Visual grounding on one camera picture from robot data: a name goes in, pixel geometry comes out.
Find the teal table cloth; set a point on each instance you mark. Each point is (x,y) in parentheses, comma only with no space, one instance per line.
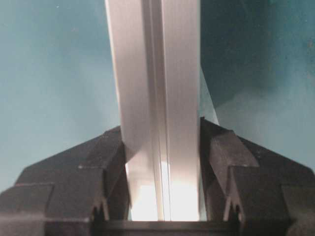
(57,87)

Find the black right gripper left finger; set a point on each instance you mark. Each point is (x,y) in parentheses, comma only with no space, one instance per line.
(71,193)

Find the light blue tape strip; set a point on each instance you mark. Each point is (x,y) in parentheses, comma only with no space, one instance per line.
(206,107)

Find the silver aluminium extrusion rail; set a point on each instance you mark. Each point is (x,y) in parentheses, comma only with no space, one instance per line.
(155,46)

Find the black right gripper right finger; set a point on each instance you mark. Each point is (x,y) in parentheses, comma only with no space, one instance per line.
(266,193)

